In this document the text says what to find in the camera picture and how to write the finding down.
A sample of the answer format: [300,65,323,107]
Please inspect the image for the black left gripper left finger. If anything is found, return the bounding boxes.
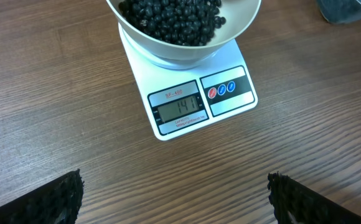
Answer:
[0,169,84,224]

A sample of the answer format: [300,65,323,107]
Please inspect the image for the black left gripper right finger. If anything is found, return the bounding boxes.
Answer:
[267,173,361,224]

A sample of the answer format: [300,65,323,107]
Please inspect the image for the white digital kitchen scale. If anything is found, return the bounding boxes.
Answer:
[119,28,258,141]

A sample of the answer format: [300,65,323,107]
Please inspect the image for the white bowl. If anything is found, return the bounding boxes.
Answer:
[106,0,261,60]

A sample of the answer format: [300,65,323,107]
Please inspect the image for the black beans in bowl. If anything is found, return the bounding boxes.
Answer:
[118,0,227,47]

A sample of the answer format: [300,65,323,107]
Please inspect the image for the clear plastic container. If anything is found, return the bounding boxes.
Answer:
[316,0,361,24]

